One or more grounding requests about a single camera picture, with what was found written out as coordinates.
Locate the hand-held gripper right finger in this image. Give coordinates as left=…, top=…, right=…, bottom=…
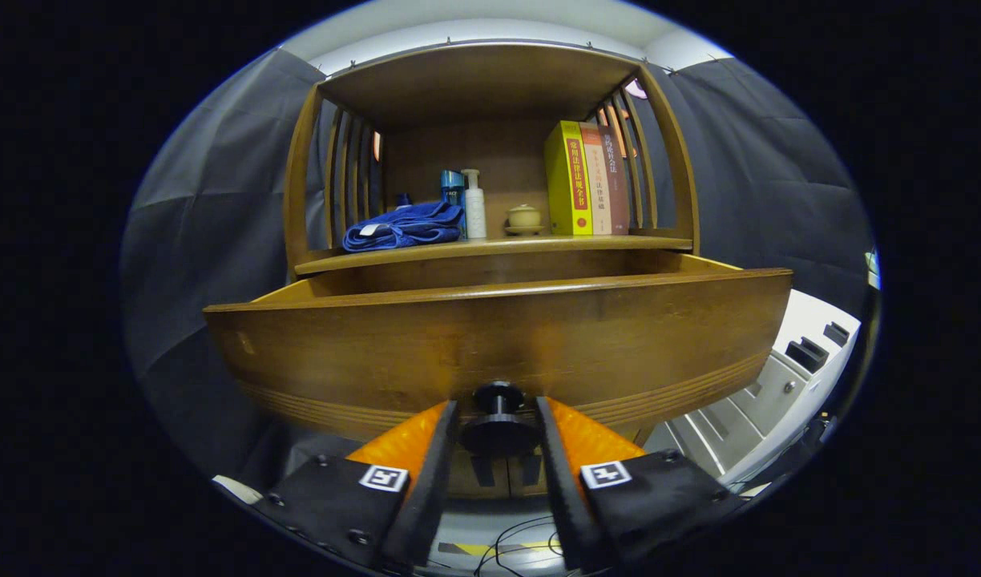
left=535, top=396, right=748, bottom=571

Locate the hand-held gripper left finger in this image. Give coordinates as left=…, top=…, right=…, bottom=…
left=254, top=399, right=461, bottom=574

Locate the black drawer knob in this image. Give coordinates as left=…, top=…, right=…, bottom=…
left=460, top=381, right=539, bottom=458

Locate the wooden drawer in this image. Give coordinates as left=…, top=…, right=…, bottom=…
left=204, top=250, right=794, bottom=442

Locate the wooden cabinet door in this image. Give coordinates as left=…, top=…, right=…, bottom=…
left=508, top=449, right=549, bottom=499
left=446, top=449, right=509, bottom=499

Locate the white drawer cabinet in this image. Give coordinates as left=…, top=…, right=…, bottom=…
left=643, top=288, right=862, bottom=486

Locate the wooden countertop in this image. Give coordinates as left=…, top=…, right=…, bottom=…
left=294, top=234, right=693, bottom=276

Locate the wooden cabinet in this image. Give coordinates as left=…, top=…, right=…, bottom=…
left=284, top=42, right=701, bottom=499

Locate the yellow black floor tape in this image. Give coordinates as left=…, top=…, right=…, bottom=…
left=438, top=542, right=563, bottom=558

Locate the blue folded towel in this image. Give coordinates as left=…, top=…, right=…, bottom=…
left=342, top=200, right=466, bottom=253

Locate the beige lidded teacup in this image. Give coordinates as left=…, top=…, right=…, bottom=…
left=504, top=204, right=546, bottom=236

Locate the white pump bottle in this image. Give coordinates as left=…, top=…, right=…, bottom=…
left=461, top=168, right=487, bottom=240

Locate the clear blue bottle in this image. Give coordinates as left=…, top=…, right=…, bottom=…
left=440, top=169, right=467, bottom=240

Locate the thick yellow book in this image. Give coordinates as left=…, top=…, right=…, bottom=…
left=543, top=120, right=594, bottom=236

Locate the orange and white book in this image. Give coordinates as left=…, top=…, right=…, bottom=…
left=579, top=122, right=613, bottom=236

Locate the brown book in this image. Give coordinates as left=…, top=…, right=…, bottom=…
left=599, top=124, right=631, bottom=235

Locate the black cable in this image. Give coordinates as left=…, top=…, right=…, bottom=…
left=473, top=515, right=563, bottom=577

